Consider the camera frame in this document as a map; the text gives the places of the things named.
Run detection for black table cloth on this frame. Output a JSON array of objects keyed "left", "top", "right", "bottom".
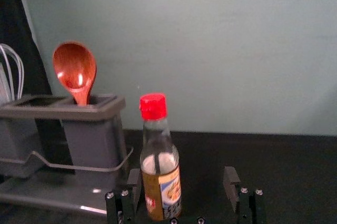
[{"left": 0, "top": 128, "right": 337, "bottom": 224}]

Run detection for brown wooden spoon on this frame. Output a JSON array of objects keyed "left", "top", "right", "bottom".
[{"left": 52, "top": 41, "right": 98, "bottom": 106}]

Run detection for grey plastic utensil holder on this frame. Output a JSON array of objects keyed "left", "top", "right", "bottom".
[{"left": 0, "top": 93, "right": 127, "bottom": 182}]

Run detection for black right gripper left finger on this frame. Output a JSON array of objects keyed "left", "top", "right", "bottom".
[{"left": 104, "top": 168, "right": 143, "bottom": 224}]

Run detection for steel wire whisk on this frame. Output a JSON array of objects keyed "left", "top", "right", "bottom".
[{"left": 0, "top": 43, "right": 25, "bottom": 103}]

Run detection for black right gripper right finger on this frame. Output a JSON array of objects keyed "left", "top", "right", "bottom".
[{"left": 223, "top": 166, "right": 267, "bottom": 224}]

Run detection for grey dish rack steel bars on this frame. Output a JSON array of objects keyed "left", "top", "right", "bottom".
[{"left": 0, "top": 146, "right": 135, "bottom": 218}]

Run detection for black hanging fabric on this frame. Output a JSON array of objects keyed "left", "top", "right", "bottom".
[{"left": 0, "top": 0, "right": 52, "bottom": 96}]

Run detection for glass sauce bottle red cap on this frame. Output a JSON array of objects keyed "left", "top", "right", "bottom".
[{"left": 138, "top": 92, "right": 183, "bottom": 222}]

